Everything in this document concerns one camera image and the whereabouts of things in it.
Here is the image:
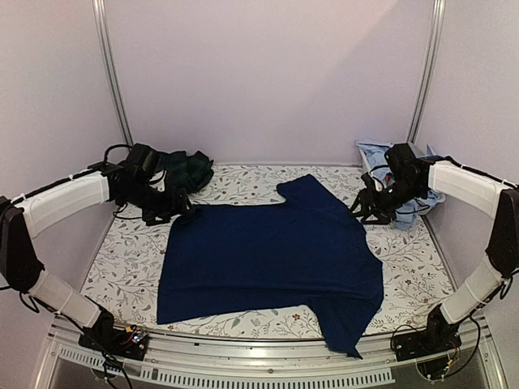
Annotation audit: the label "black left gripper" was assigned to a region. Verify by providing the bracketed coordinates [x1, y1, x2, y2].
[122, 179, 196, 225]

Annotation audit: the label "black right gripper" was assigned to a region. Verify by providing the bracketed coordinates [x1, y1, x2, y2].
[348, 178, 426, 226]

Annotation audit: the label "navy blue t-shirt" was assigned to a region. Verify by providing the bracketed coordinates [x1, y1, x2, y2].
[157, 174, 384, 357]

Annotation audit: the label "white plastic laundry basket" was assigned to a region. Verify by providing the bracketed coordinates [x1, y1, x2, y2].
[361, 143, 431, 209]

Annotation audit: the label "dark green plaid garment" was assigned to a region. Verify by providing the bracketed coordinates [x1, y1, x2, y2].
[155, 151, 214, 194]

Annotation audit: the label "light blue shirt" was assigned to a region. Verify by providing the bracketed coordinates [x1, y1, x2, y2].
[356, 139, 446, 230]

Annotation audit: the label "floral patterned table cloth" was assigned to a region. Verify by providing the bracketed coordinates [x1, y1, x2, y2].
[82, 165, 454, 340]

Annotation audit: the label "right robot arm white sleeves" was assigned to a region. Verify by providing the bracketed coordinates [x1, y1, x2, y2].
[383, 142, 519, 337]

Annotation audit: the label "robot arm white sleeves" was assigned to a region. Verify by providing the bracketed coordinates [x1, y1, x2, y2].
[0, 142, 163, 327]
[383, 142, 519, 337]

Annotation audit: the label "left robot arm white sleeves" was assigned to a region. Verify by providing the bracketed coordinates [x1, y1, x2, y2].
[0, 142, 163, 327]

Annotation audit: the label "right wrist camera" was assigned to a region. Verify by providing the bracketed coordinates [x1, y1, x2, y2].
[369, 174, 384, 191]

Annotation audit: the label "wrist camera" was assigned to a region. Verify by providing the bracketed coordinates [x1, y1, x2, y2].
[149, 170, 166, 192]
[369, 174, 384, 191]

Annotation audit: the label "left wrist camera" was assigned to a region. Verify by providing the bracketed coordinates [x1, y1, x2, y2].
[149, 170, 166, 192]

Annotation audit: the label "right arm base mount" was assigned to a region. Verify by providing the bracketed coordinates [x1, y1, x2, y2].
[390, 306, 461, 380]

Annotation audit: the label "aluminium front rail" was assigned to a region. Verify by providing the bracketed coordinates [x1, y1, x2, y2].
[34, 315, 512, 388]

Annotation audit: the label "right aluminium frame post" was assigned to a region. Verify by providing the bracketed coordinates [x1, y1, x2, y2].
[407, 0, 446, 143]

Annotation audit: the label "aluminium frame post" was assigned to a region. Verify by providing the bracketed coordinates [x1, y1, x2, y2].
[407, 0, 446, 143]
[92, 0, 134, 146]

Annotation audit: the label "left aluminium frame post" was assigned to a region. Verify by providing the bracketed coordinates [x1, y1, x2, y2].
[92, 0, 134, 146]

